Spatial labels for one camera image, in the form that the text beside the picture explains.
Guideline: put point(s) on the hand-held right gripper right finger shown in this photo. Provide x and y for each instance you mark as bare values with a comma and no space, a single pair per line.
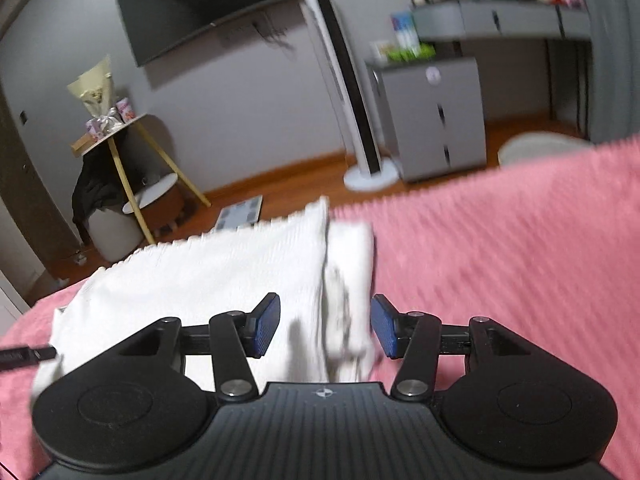
385,327

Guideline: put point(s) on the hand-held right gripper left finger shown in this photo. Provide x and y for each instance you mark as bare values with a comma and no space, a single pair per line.
262,325

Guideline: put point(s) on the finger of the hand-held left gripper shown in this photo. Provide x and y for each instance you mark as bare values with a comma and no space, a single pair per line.
25,356

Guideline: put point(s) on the white knit sweater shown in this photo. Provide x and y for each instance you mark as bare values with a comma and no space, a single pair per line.
200,270

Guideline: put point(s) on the bathroom scale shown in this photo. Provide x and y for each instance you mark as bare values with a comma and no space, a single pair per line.
240,215

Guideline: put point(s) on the pink ribbed blanket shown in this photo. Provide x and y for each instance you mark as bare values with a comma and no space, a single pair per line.
500,240

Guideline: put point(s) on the grey round ottoman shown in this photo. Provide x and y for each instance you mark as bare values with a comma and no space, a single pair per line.
115,237

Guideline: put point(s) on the dark wooden door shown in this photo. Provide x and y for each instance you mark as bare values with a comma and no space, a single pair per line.
25,200

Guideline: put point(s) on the yellow-legged round side table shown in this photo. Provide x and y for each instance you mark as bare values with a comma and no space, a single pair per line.
155,192

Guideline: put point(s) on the black garment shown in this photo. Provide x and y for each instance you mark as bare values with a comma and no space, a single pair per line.
92,185

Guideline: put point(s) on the grey cabinet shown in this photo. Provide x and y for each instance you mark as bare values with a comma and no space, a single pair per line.
415,120

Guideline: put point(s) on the white round stool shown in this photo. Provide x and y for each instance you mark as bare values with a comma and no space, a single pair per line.
540,147

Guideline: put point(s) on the white tower air conditioner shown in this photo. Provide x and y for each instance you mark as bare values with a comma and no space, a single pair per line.
350,85

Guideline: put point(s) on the pink gift box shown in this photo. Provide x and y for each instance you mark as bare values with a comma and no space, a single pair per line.
125,109

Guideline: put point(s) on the green packets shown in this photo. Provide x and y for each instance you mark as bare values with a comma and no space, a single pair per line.
410,53

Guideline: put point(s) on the wrapped flower bouquet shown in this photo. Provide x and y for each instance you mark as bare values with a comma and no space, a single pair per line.
95,90

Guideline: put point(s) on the blue and white box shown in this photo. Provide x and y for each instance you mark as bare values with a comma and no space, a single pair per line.
405,32

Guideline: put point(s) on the grey desk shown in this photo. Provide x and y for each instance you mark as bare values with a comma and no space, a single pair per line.
500,20

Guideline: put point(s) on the grey curtain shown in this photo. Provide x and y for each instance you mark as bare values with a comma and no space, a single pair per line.
615,60

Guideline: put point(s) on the wall television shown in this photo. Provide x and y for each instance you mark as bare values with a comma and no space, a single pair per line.
200,5

